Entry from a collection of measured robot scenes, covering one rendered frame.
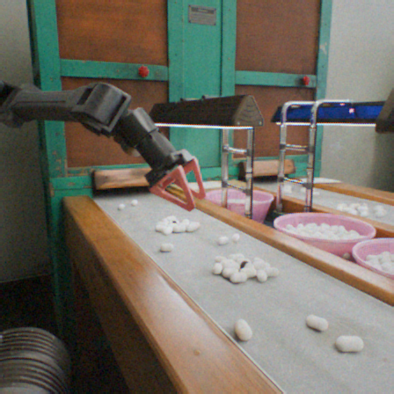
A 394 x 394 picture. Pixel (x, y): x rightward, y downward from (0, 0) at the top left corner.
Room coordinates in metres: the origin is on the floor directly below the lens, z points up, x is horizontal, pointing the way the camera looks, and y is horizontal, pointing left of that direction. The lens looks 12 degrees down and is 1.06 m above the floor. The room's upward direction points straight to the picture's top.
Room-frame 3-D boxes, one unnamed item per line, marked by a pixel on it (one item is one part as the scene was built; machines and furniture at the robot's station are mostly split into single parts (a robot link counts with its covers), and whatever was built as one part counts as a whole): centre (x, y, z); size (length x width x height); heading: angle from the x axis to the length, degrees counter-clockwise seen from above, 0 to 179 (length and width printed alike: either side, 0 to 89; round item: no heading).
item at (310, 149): (1.31, -0.42, 0.90); 0.20 x 0.19 x 0.45; 26
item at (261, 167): (1.78, -0.35, 0.83); 0.30 x 0.06 x 0.07; 116
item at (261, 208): (1.38, -0.16, 0.72); 0.27 x 0.27 x 0.10
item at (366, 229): (0.99, -0.35, 0.72); 0.27 x 0.27 x 0.10
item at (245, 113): (1.11, 0.02, 1.08); 0.62 x 0.08 x 0.07; 26
